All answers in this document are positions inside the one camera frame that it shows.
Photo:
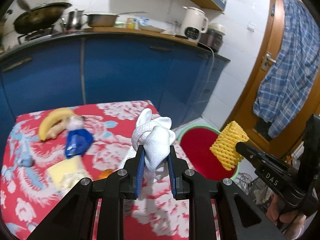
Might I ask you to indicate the garlic bulb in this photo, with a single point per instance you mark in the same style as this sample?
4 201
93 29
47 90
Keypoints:
75 122

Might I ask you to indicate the yellow foam fruit net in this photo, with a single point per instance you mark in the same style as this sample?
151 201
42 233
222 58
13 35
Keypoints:
224 146

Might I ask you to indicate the silver door handle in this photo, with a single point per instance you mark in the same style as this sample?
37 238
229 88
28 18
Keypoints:
267 62

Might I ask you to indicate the yellow sponge block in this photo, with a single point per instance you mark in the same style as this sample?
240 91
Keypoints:
59 169

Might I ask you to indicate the blue kitchen base cabinets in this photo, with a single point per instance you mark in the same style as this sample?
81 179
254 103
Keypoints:
78 69

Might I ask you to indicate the yellow banana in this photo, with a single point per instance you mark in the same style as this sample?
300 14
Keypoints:
51 119

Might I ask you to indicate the blue plaid shirt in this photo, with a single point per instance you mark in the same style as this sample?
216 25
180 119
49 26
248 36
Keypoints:
287 85

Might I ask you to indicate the black wok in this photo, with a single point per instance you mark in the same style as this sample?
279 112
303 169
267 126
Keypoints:
41 17

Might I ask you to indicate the white electric kettle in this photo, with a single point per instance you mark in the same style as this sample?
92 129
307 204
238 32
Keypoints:
194 24

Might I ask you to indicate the yellow food package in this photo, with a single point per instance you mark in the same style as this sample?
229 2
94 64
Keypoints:
131 23

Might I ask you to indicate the white plate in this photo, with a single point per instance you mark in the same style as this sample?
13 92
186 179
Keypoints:
151 28

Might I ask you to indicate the gas stove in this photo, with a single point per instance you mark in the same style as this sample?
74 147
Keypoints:
37 34

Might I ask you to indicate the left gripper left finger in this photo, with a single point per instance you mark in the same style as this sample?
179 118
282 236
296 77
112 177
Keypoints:
124 184

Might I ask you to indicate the blue plastic wrapper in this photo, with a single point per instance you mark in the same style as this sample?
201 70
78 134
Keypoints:
78 142

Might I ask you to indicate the small steel pot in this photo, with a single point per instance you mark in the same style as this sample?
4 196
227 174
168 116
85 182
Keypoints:
73 22

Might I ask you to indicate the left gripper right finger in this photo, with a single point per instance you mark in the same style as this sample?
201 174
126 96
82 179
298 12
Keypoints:
187 184

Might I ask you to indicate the red bucket green rim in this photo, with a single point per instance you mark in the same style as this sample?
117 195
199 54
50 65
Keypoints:
195 142

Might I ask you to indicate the dark rice cooker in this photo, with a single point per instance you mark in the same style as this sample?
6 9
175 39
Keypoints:
213 38

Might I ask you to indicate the right hand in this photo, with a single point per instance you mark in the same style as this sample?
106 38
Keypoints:
296 219

